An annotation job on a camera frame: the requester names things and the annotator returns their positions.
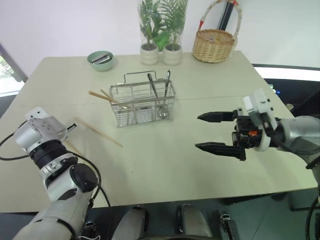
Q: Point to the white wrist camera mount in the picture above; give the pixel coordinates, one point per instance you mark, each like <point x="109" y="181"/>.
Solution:
<point x="260" y="105"/>
<point x="41" y="126"/>

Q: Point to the slim metal cutlery piece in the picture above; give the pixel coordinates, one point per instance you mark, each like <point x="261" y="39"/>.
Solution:
<point x="152" y="83"/>

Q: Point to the shiny metal block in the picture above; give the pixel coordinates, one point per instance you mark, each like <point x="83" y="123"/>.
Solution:
<point x="101" y="59"/>

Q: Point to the black metal stand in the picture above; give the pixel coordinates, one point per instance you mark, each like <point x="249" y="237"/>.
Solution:
<point x="226" y="15"/>

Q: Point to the pale green bowl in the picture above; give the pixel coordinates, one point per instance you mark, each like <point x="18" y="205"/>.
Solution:
<point x="102" y="67"/>

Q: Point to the black glossy side table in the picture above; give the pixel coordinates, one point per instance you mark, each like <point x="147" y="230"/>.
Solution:
<point x="287" y="87"/>

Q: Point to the palm plant in white pot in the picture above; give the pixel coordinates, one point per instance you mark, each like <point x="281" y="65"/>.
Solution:
<point x="172" y="56"/>

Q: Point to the grey window frame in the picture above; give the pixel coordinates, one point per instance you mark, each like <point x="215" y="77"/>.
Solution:
<point x="13" y="64"/>

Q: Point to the wooden chopstick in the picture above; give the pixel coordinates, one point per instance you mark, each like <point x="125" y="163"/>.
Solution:
<point x="100" y="133"/>
<point x="108" y="95"/>
<point x="107" y="99"/>

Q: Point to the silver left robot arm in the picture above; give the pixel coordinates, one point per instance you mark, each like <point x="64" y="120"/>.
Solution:
<point x="62" y="190"/>

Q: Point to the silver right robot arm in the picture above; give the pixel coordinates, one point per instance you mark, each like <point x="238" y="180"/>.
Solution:
<point x="297" y="132"/>

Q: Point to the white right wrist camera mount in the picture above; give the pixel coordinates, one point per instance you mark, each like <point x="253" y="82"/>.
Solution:
<point x="260" y="105"/>

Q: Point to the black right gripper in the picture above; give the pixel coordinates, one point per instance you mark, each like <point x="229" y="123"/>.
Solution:
<point x="246" y="137"/>

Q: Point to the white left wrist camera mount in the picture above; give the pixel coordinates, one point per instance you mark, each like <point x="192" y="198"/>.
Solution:
<point x="41" y="126"/>

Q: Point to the metal spoon with round bowl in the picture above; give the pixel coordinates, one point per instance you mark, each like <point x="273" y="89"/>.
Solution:
<point x="163" y="114"/>

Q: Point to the grey rounded shell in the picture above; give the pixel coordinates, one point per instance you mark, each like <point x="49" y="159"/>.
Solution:
<point x="131" y="225"/>
<point x="193" y="222"/>

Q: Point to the black bracket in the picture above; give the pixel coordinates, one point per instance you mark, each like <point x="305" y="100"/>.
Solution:
<point x="230" y="226"/>
<point x="90" y="228"/>

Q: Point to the broad-leaf plant in white pot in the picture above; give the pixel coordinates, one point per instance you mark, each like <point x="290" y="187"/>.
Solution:
<point x="149" y="56"/>

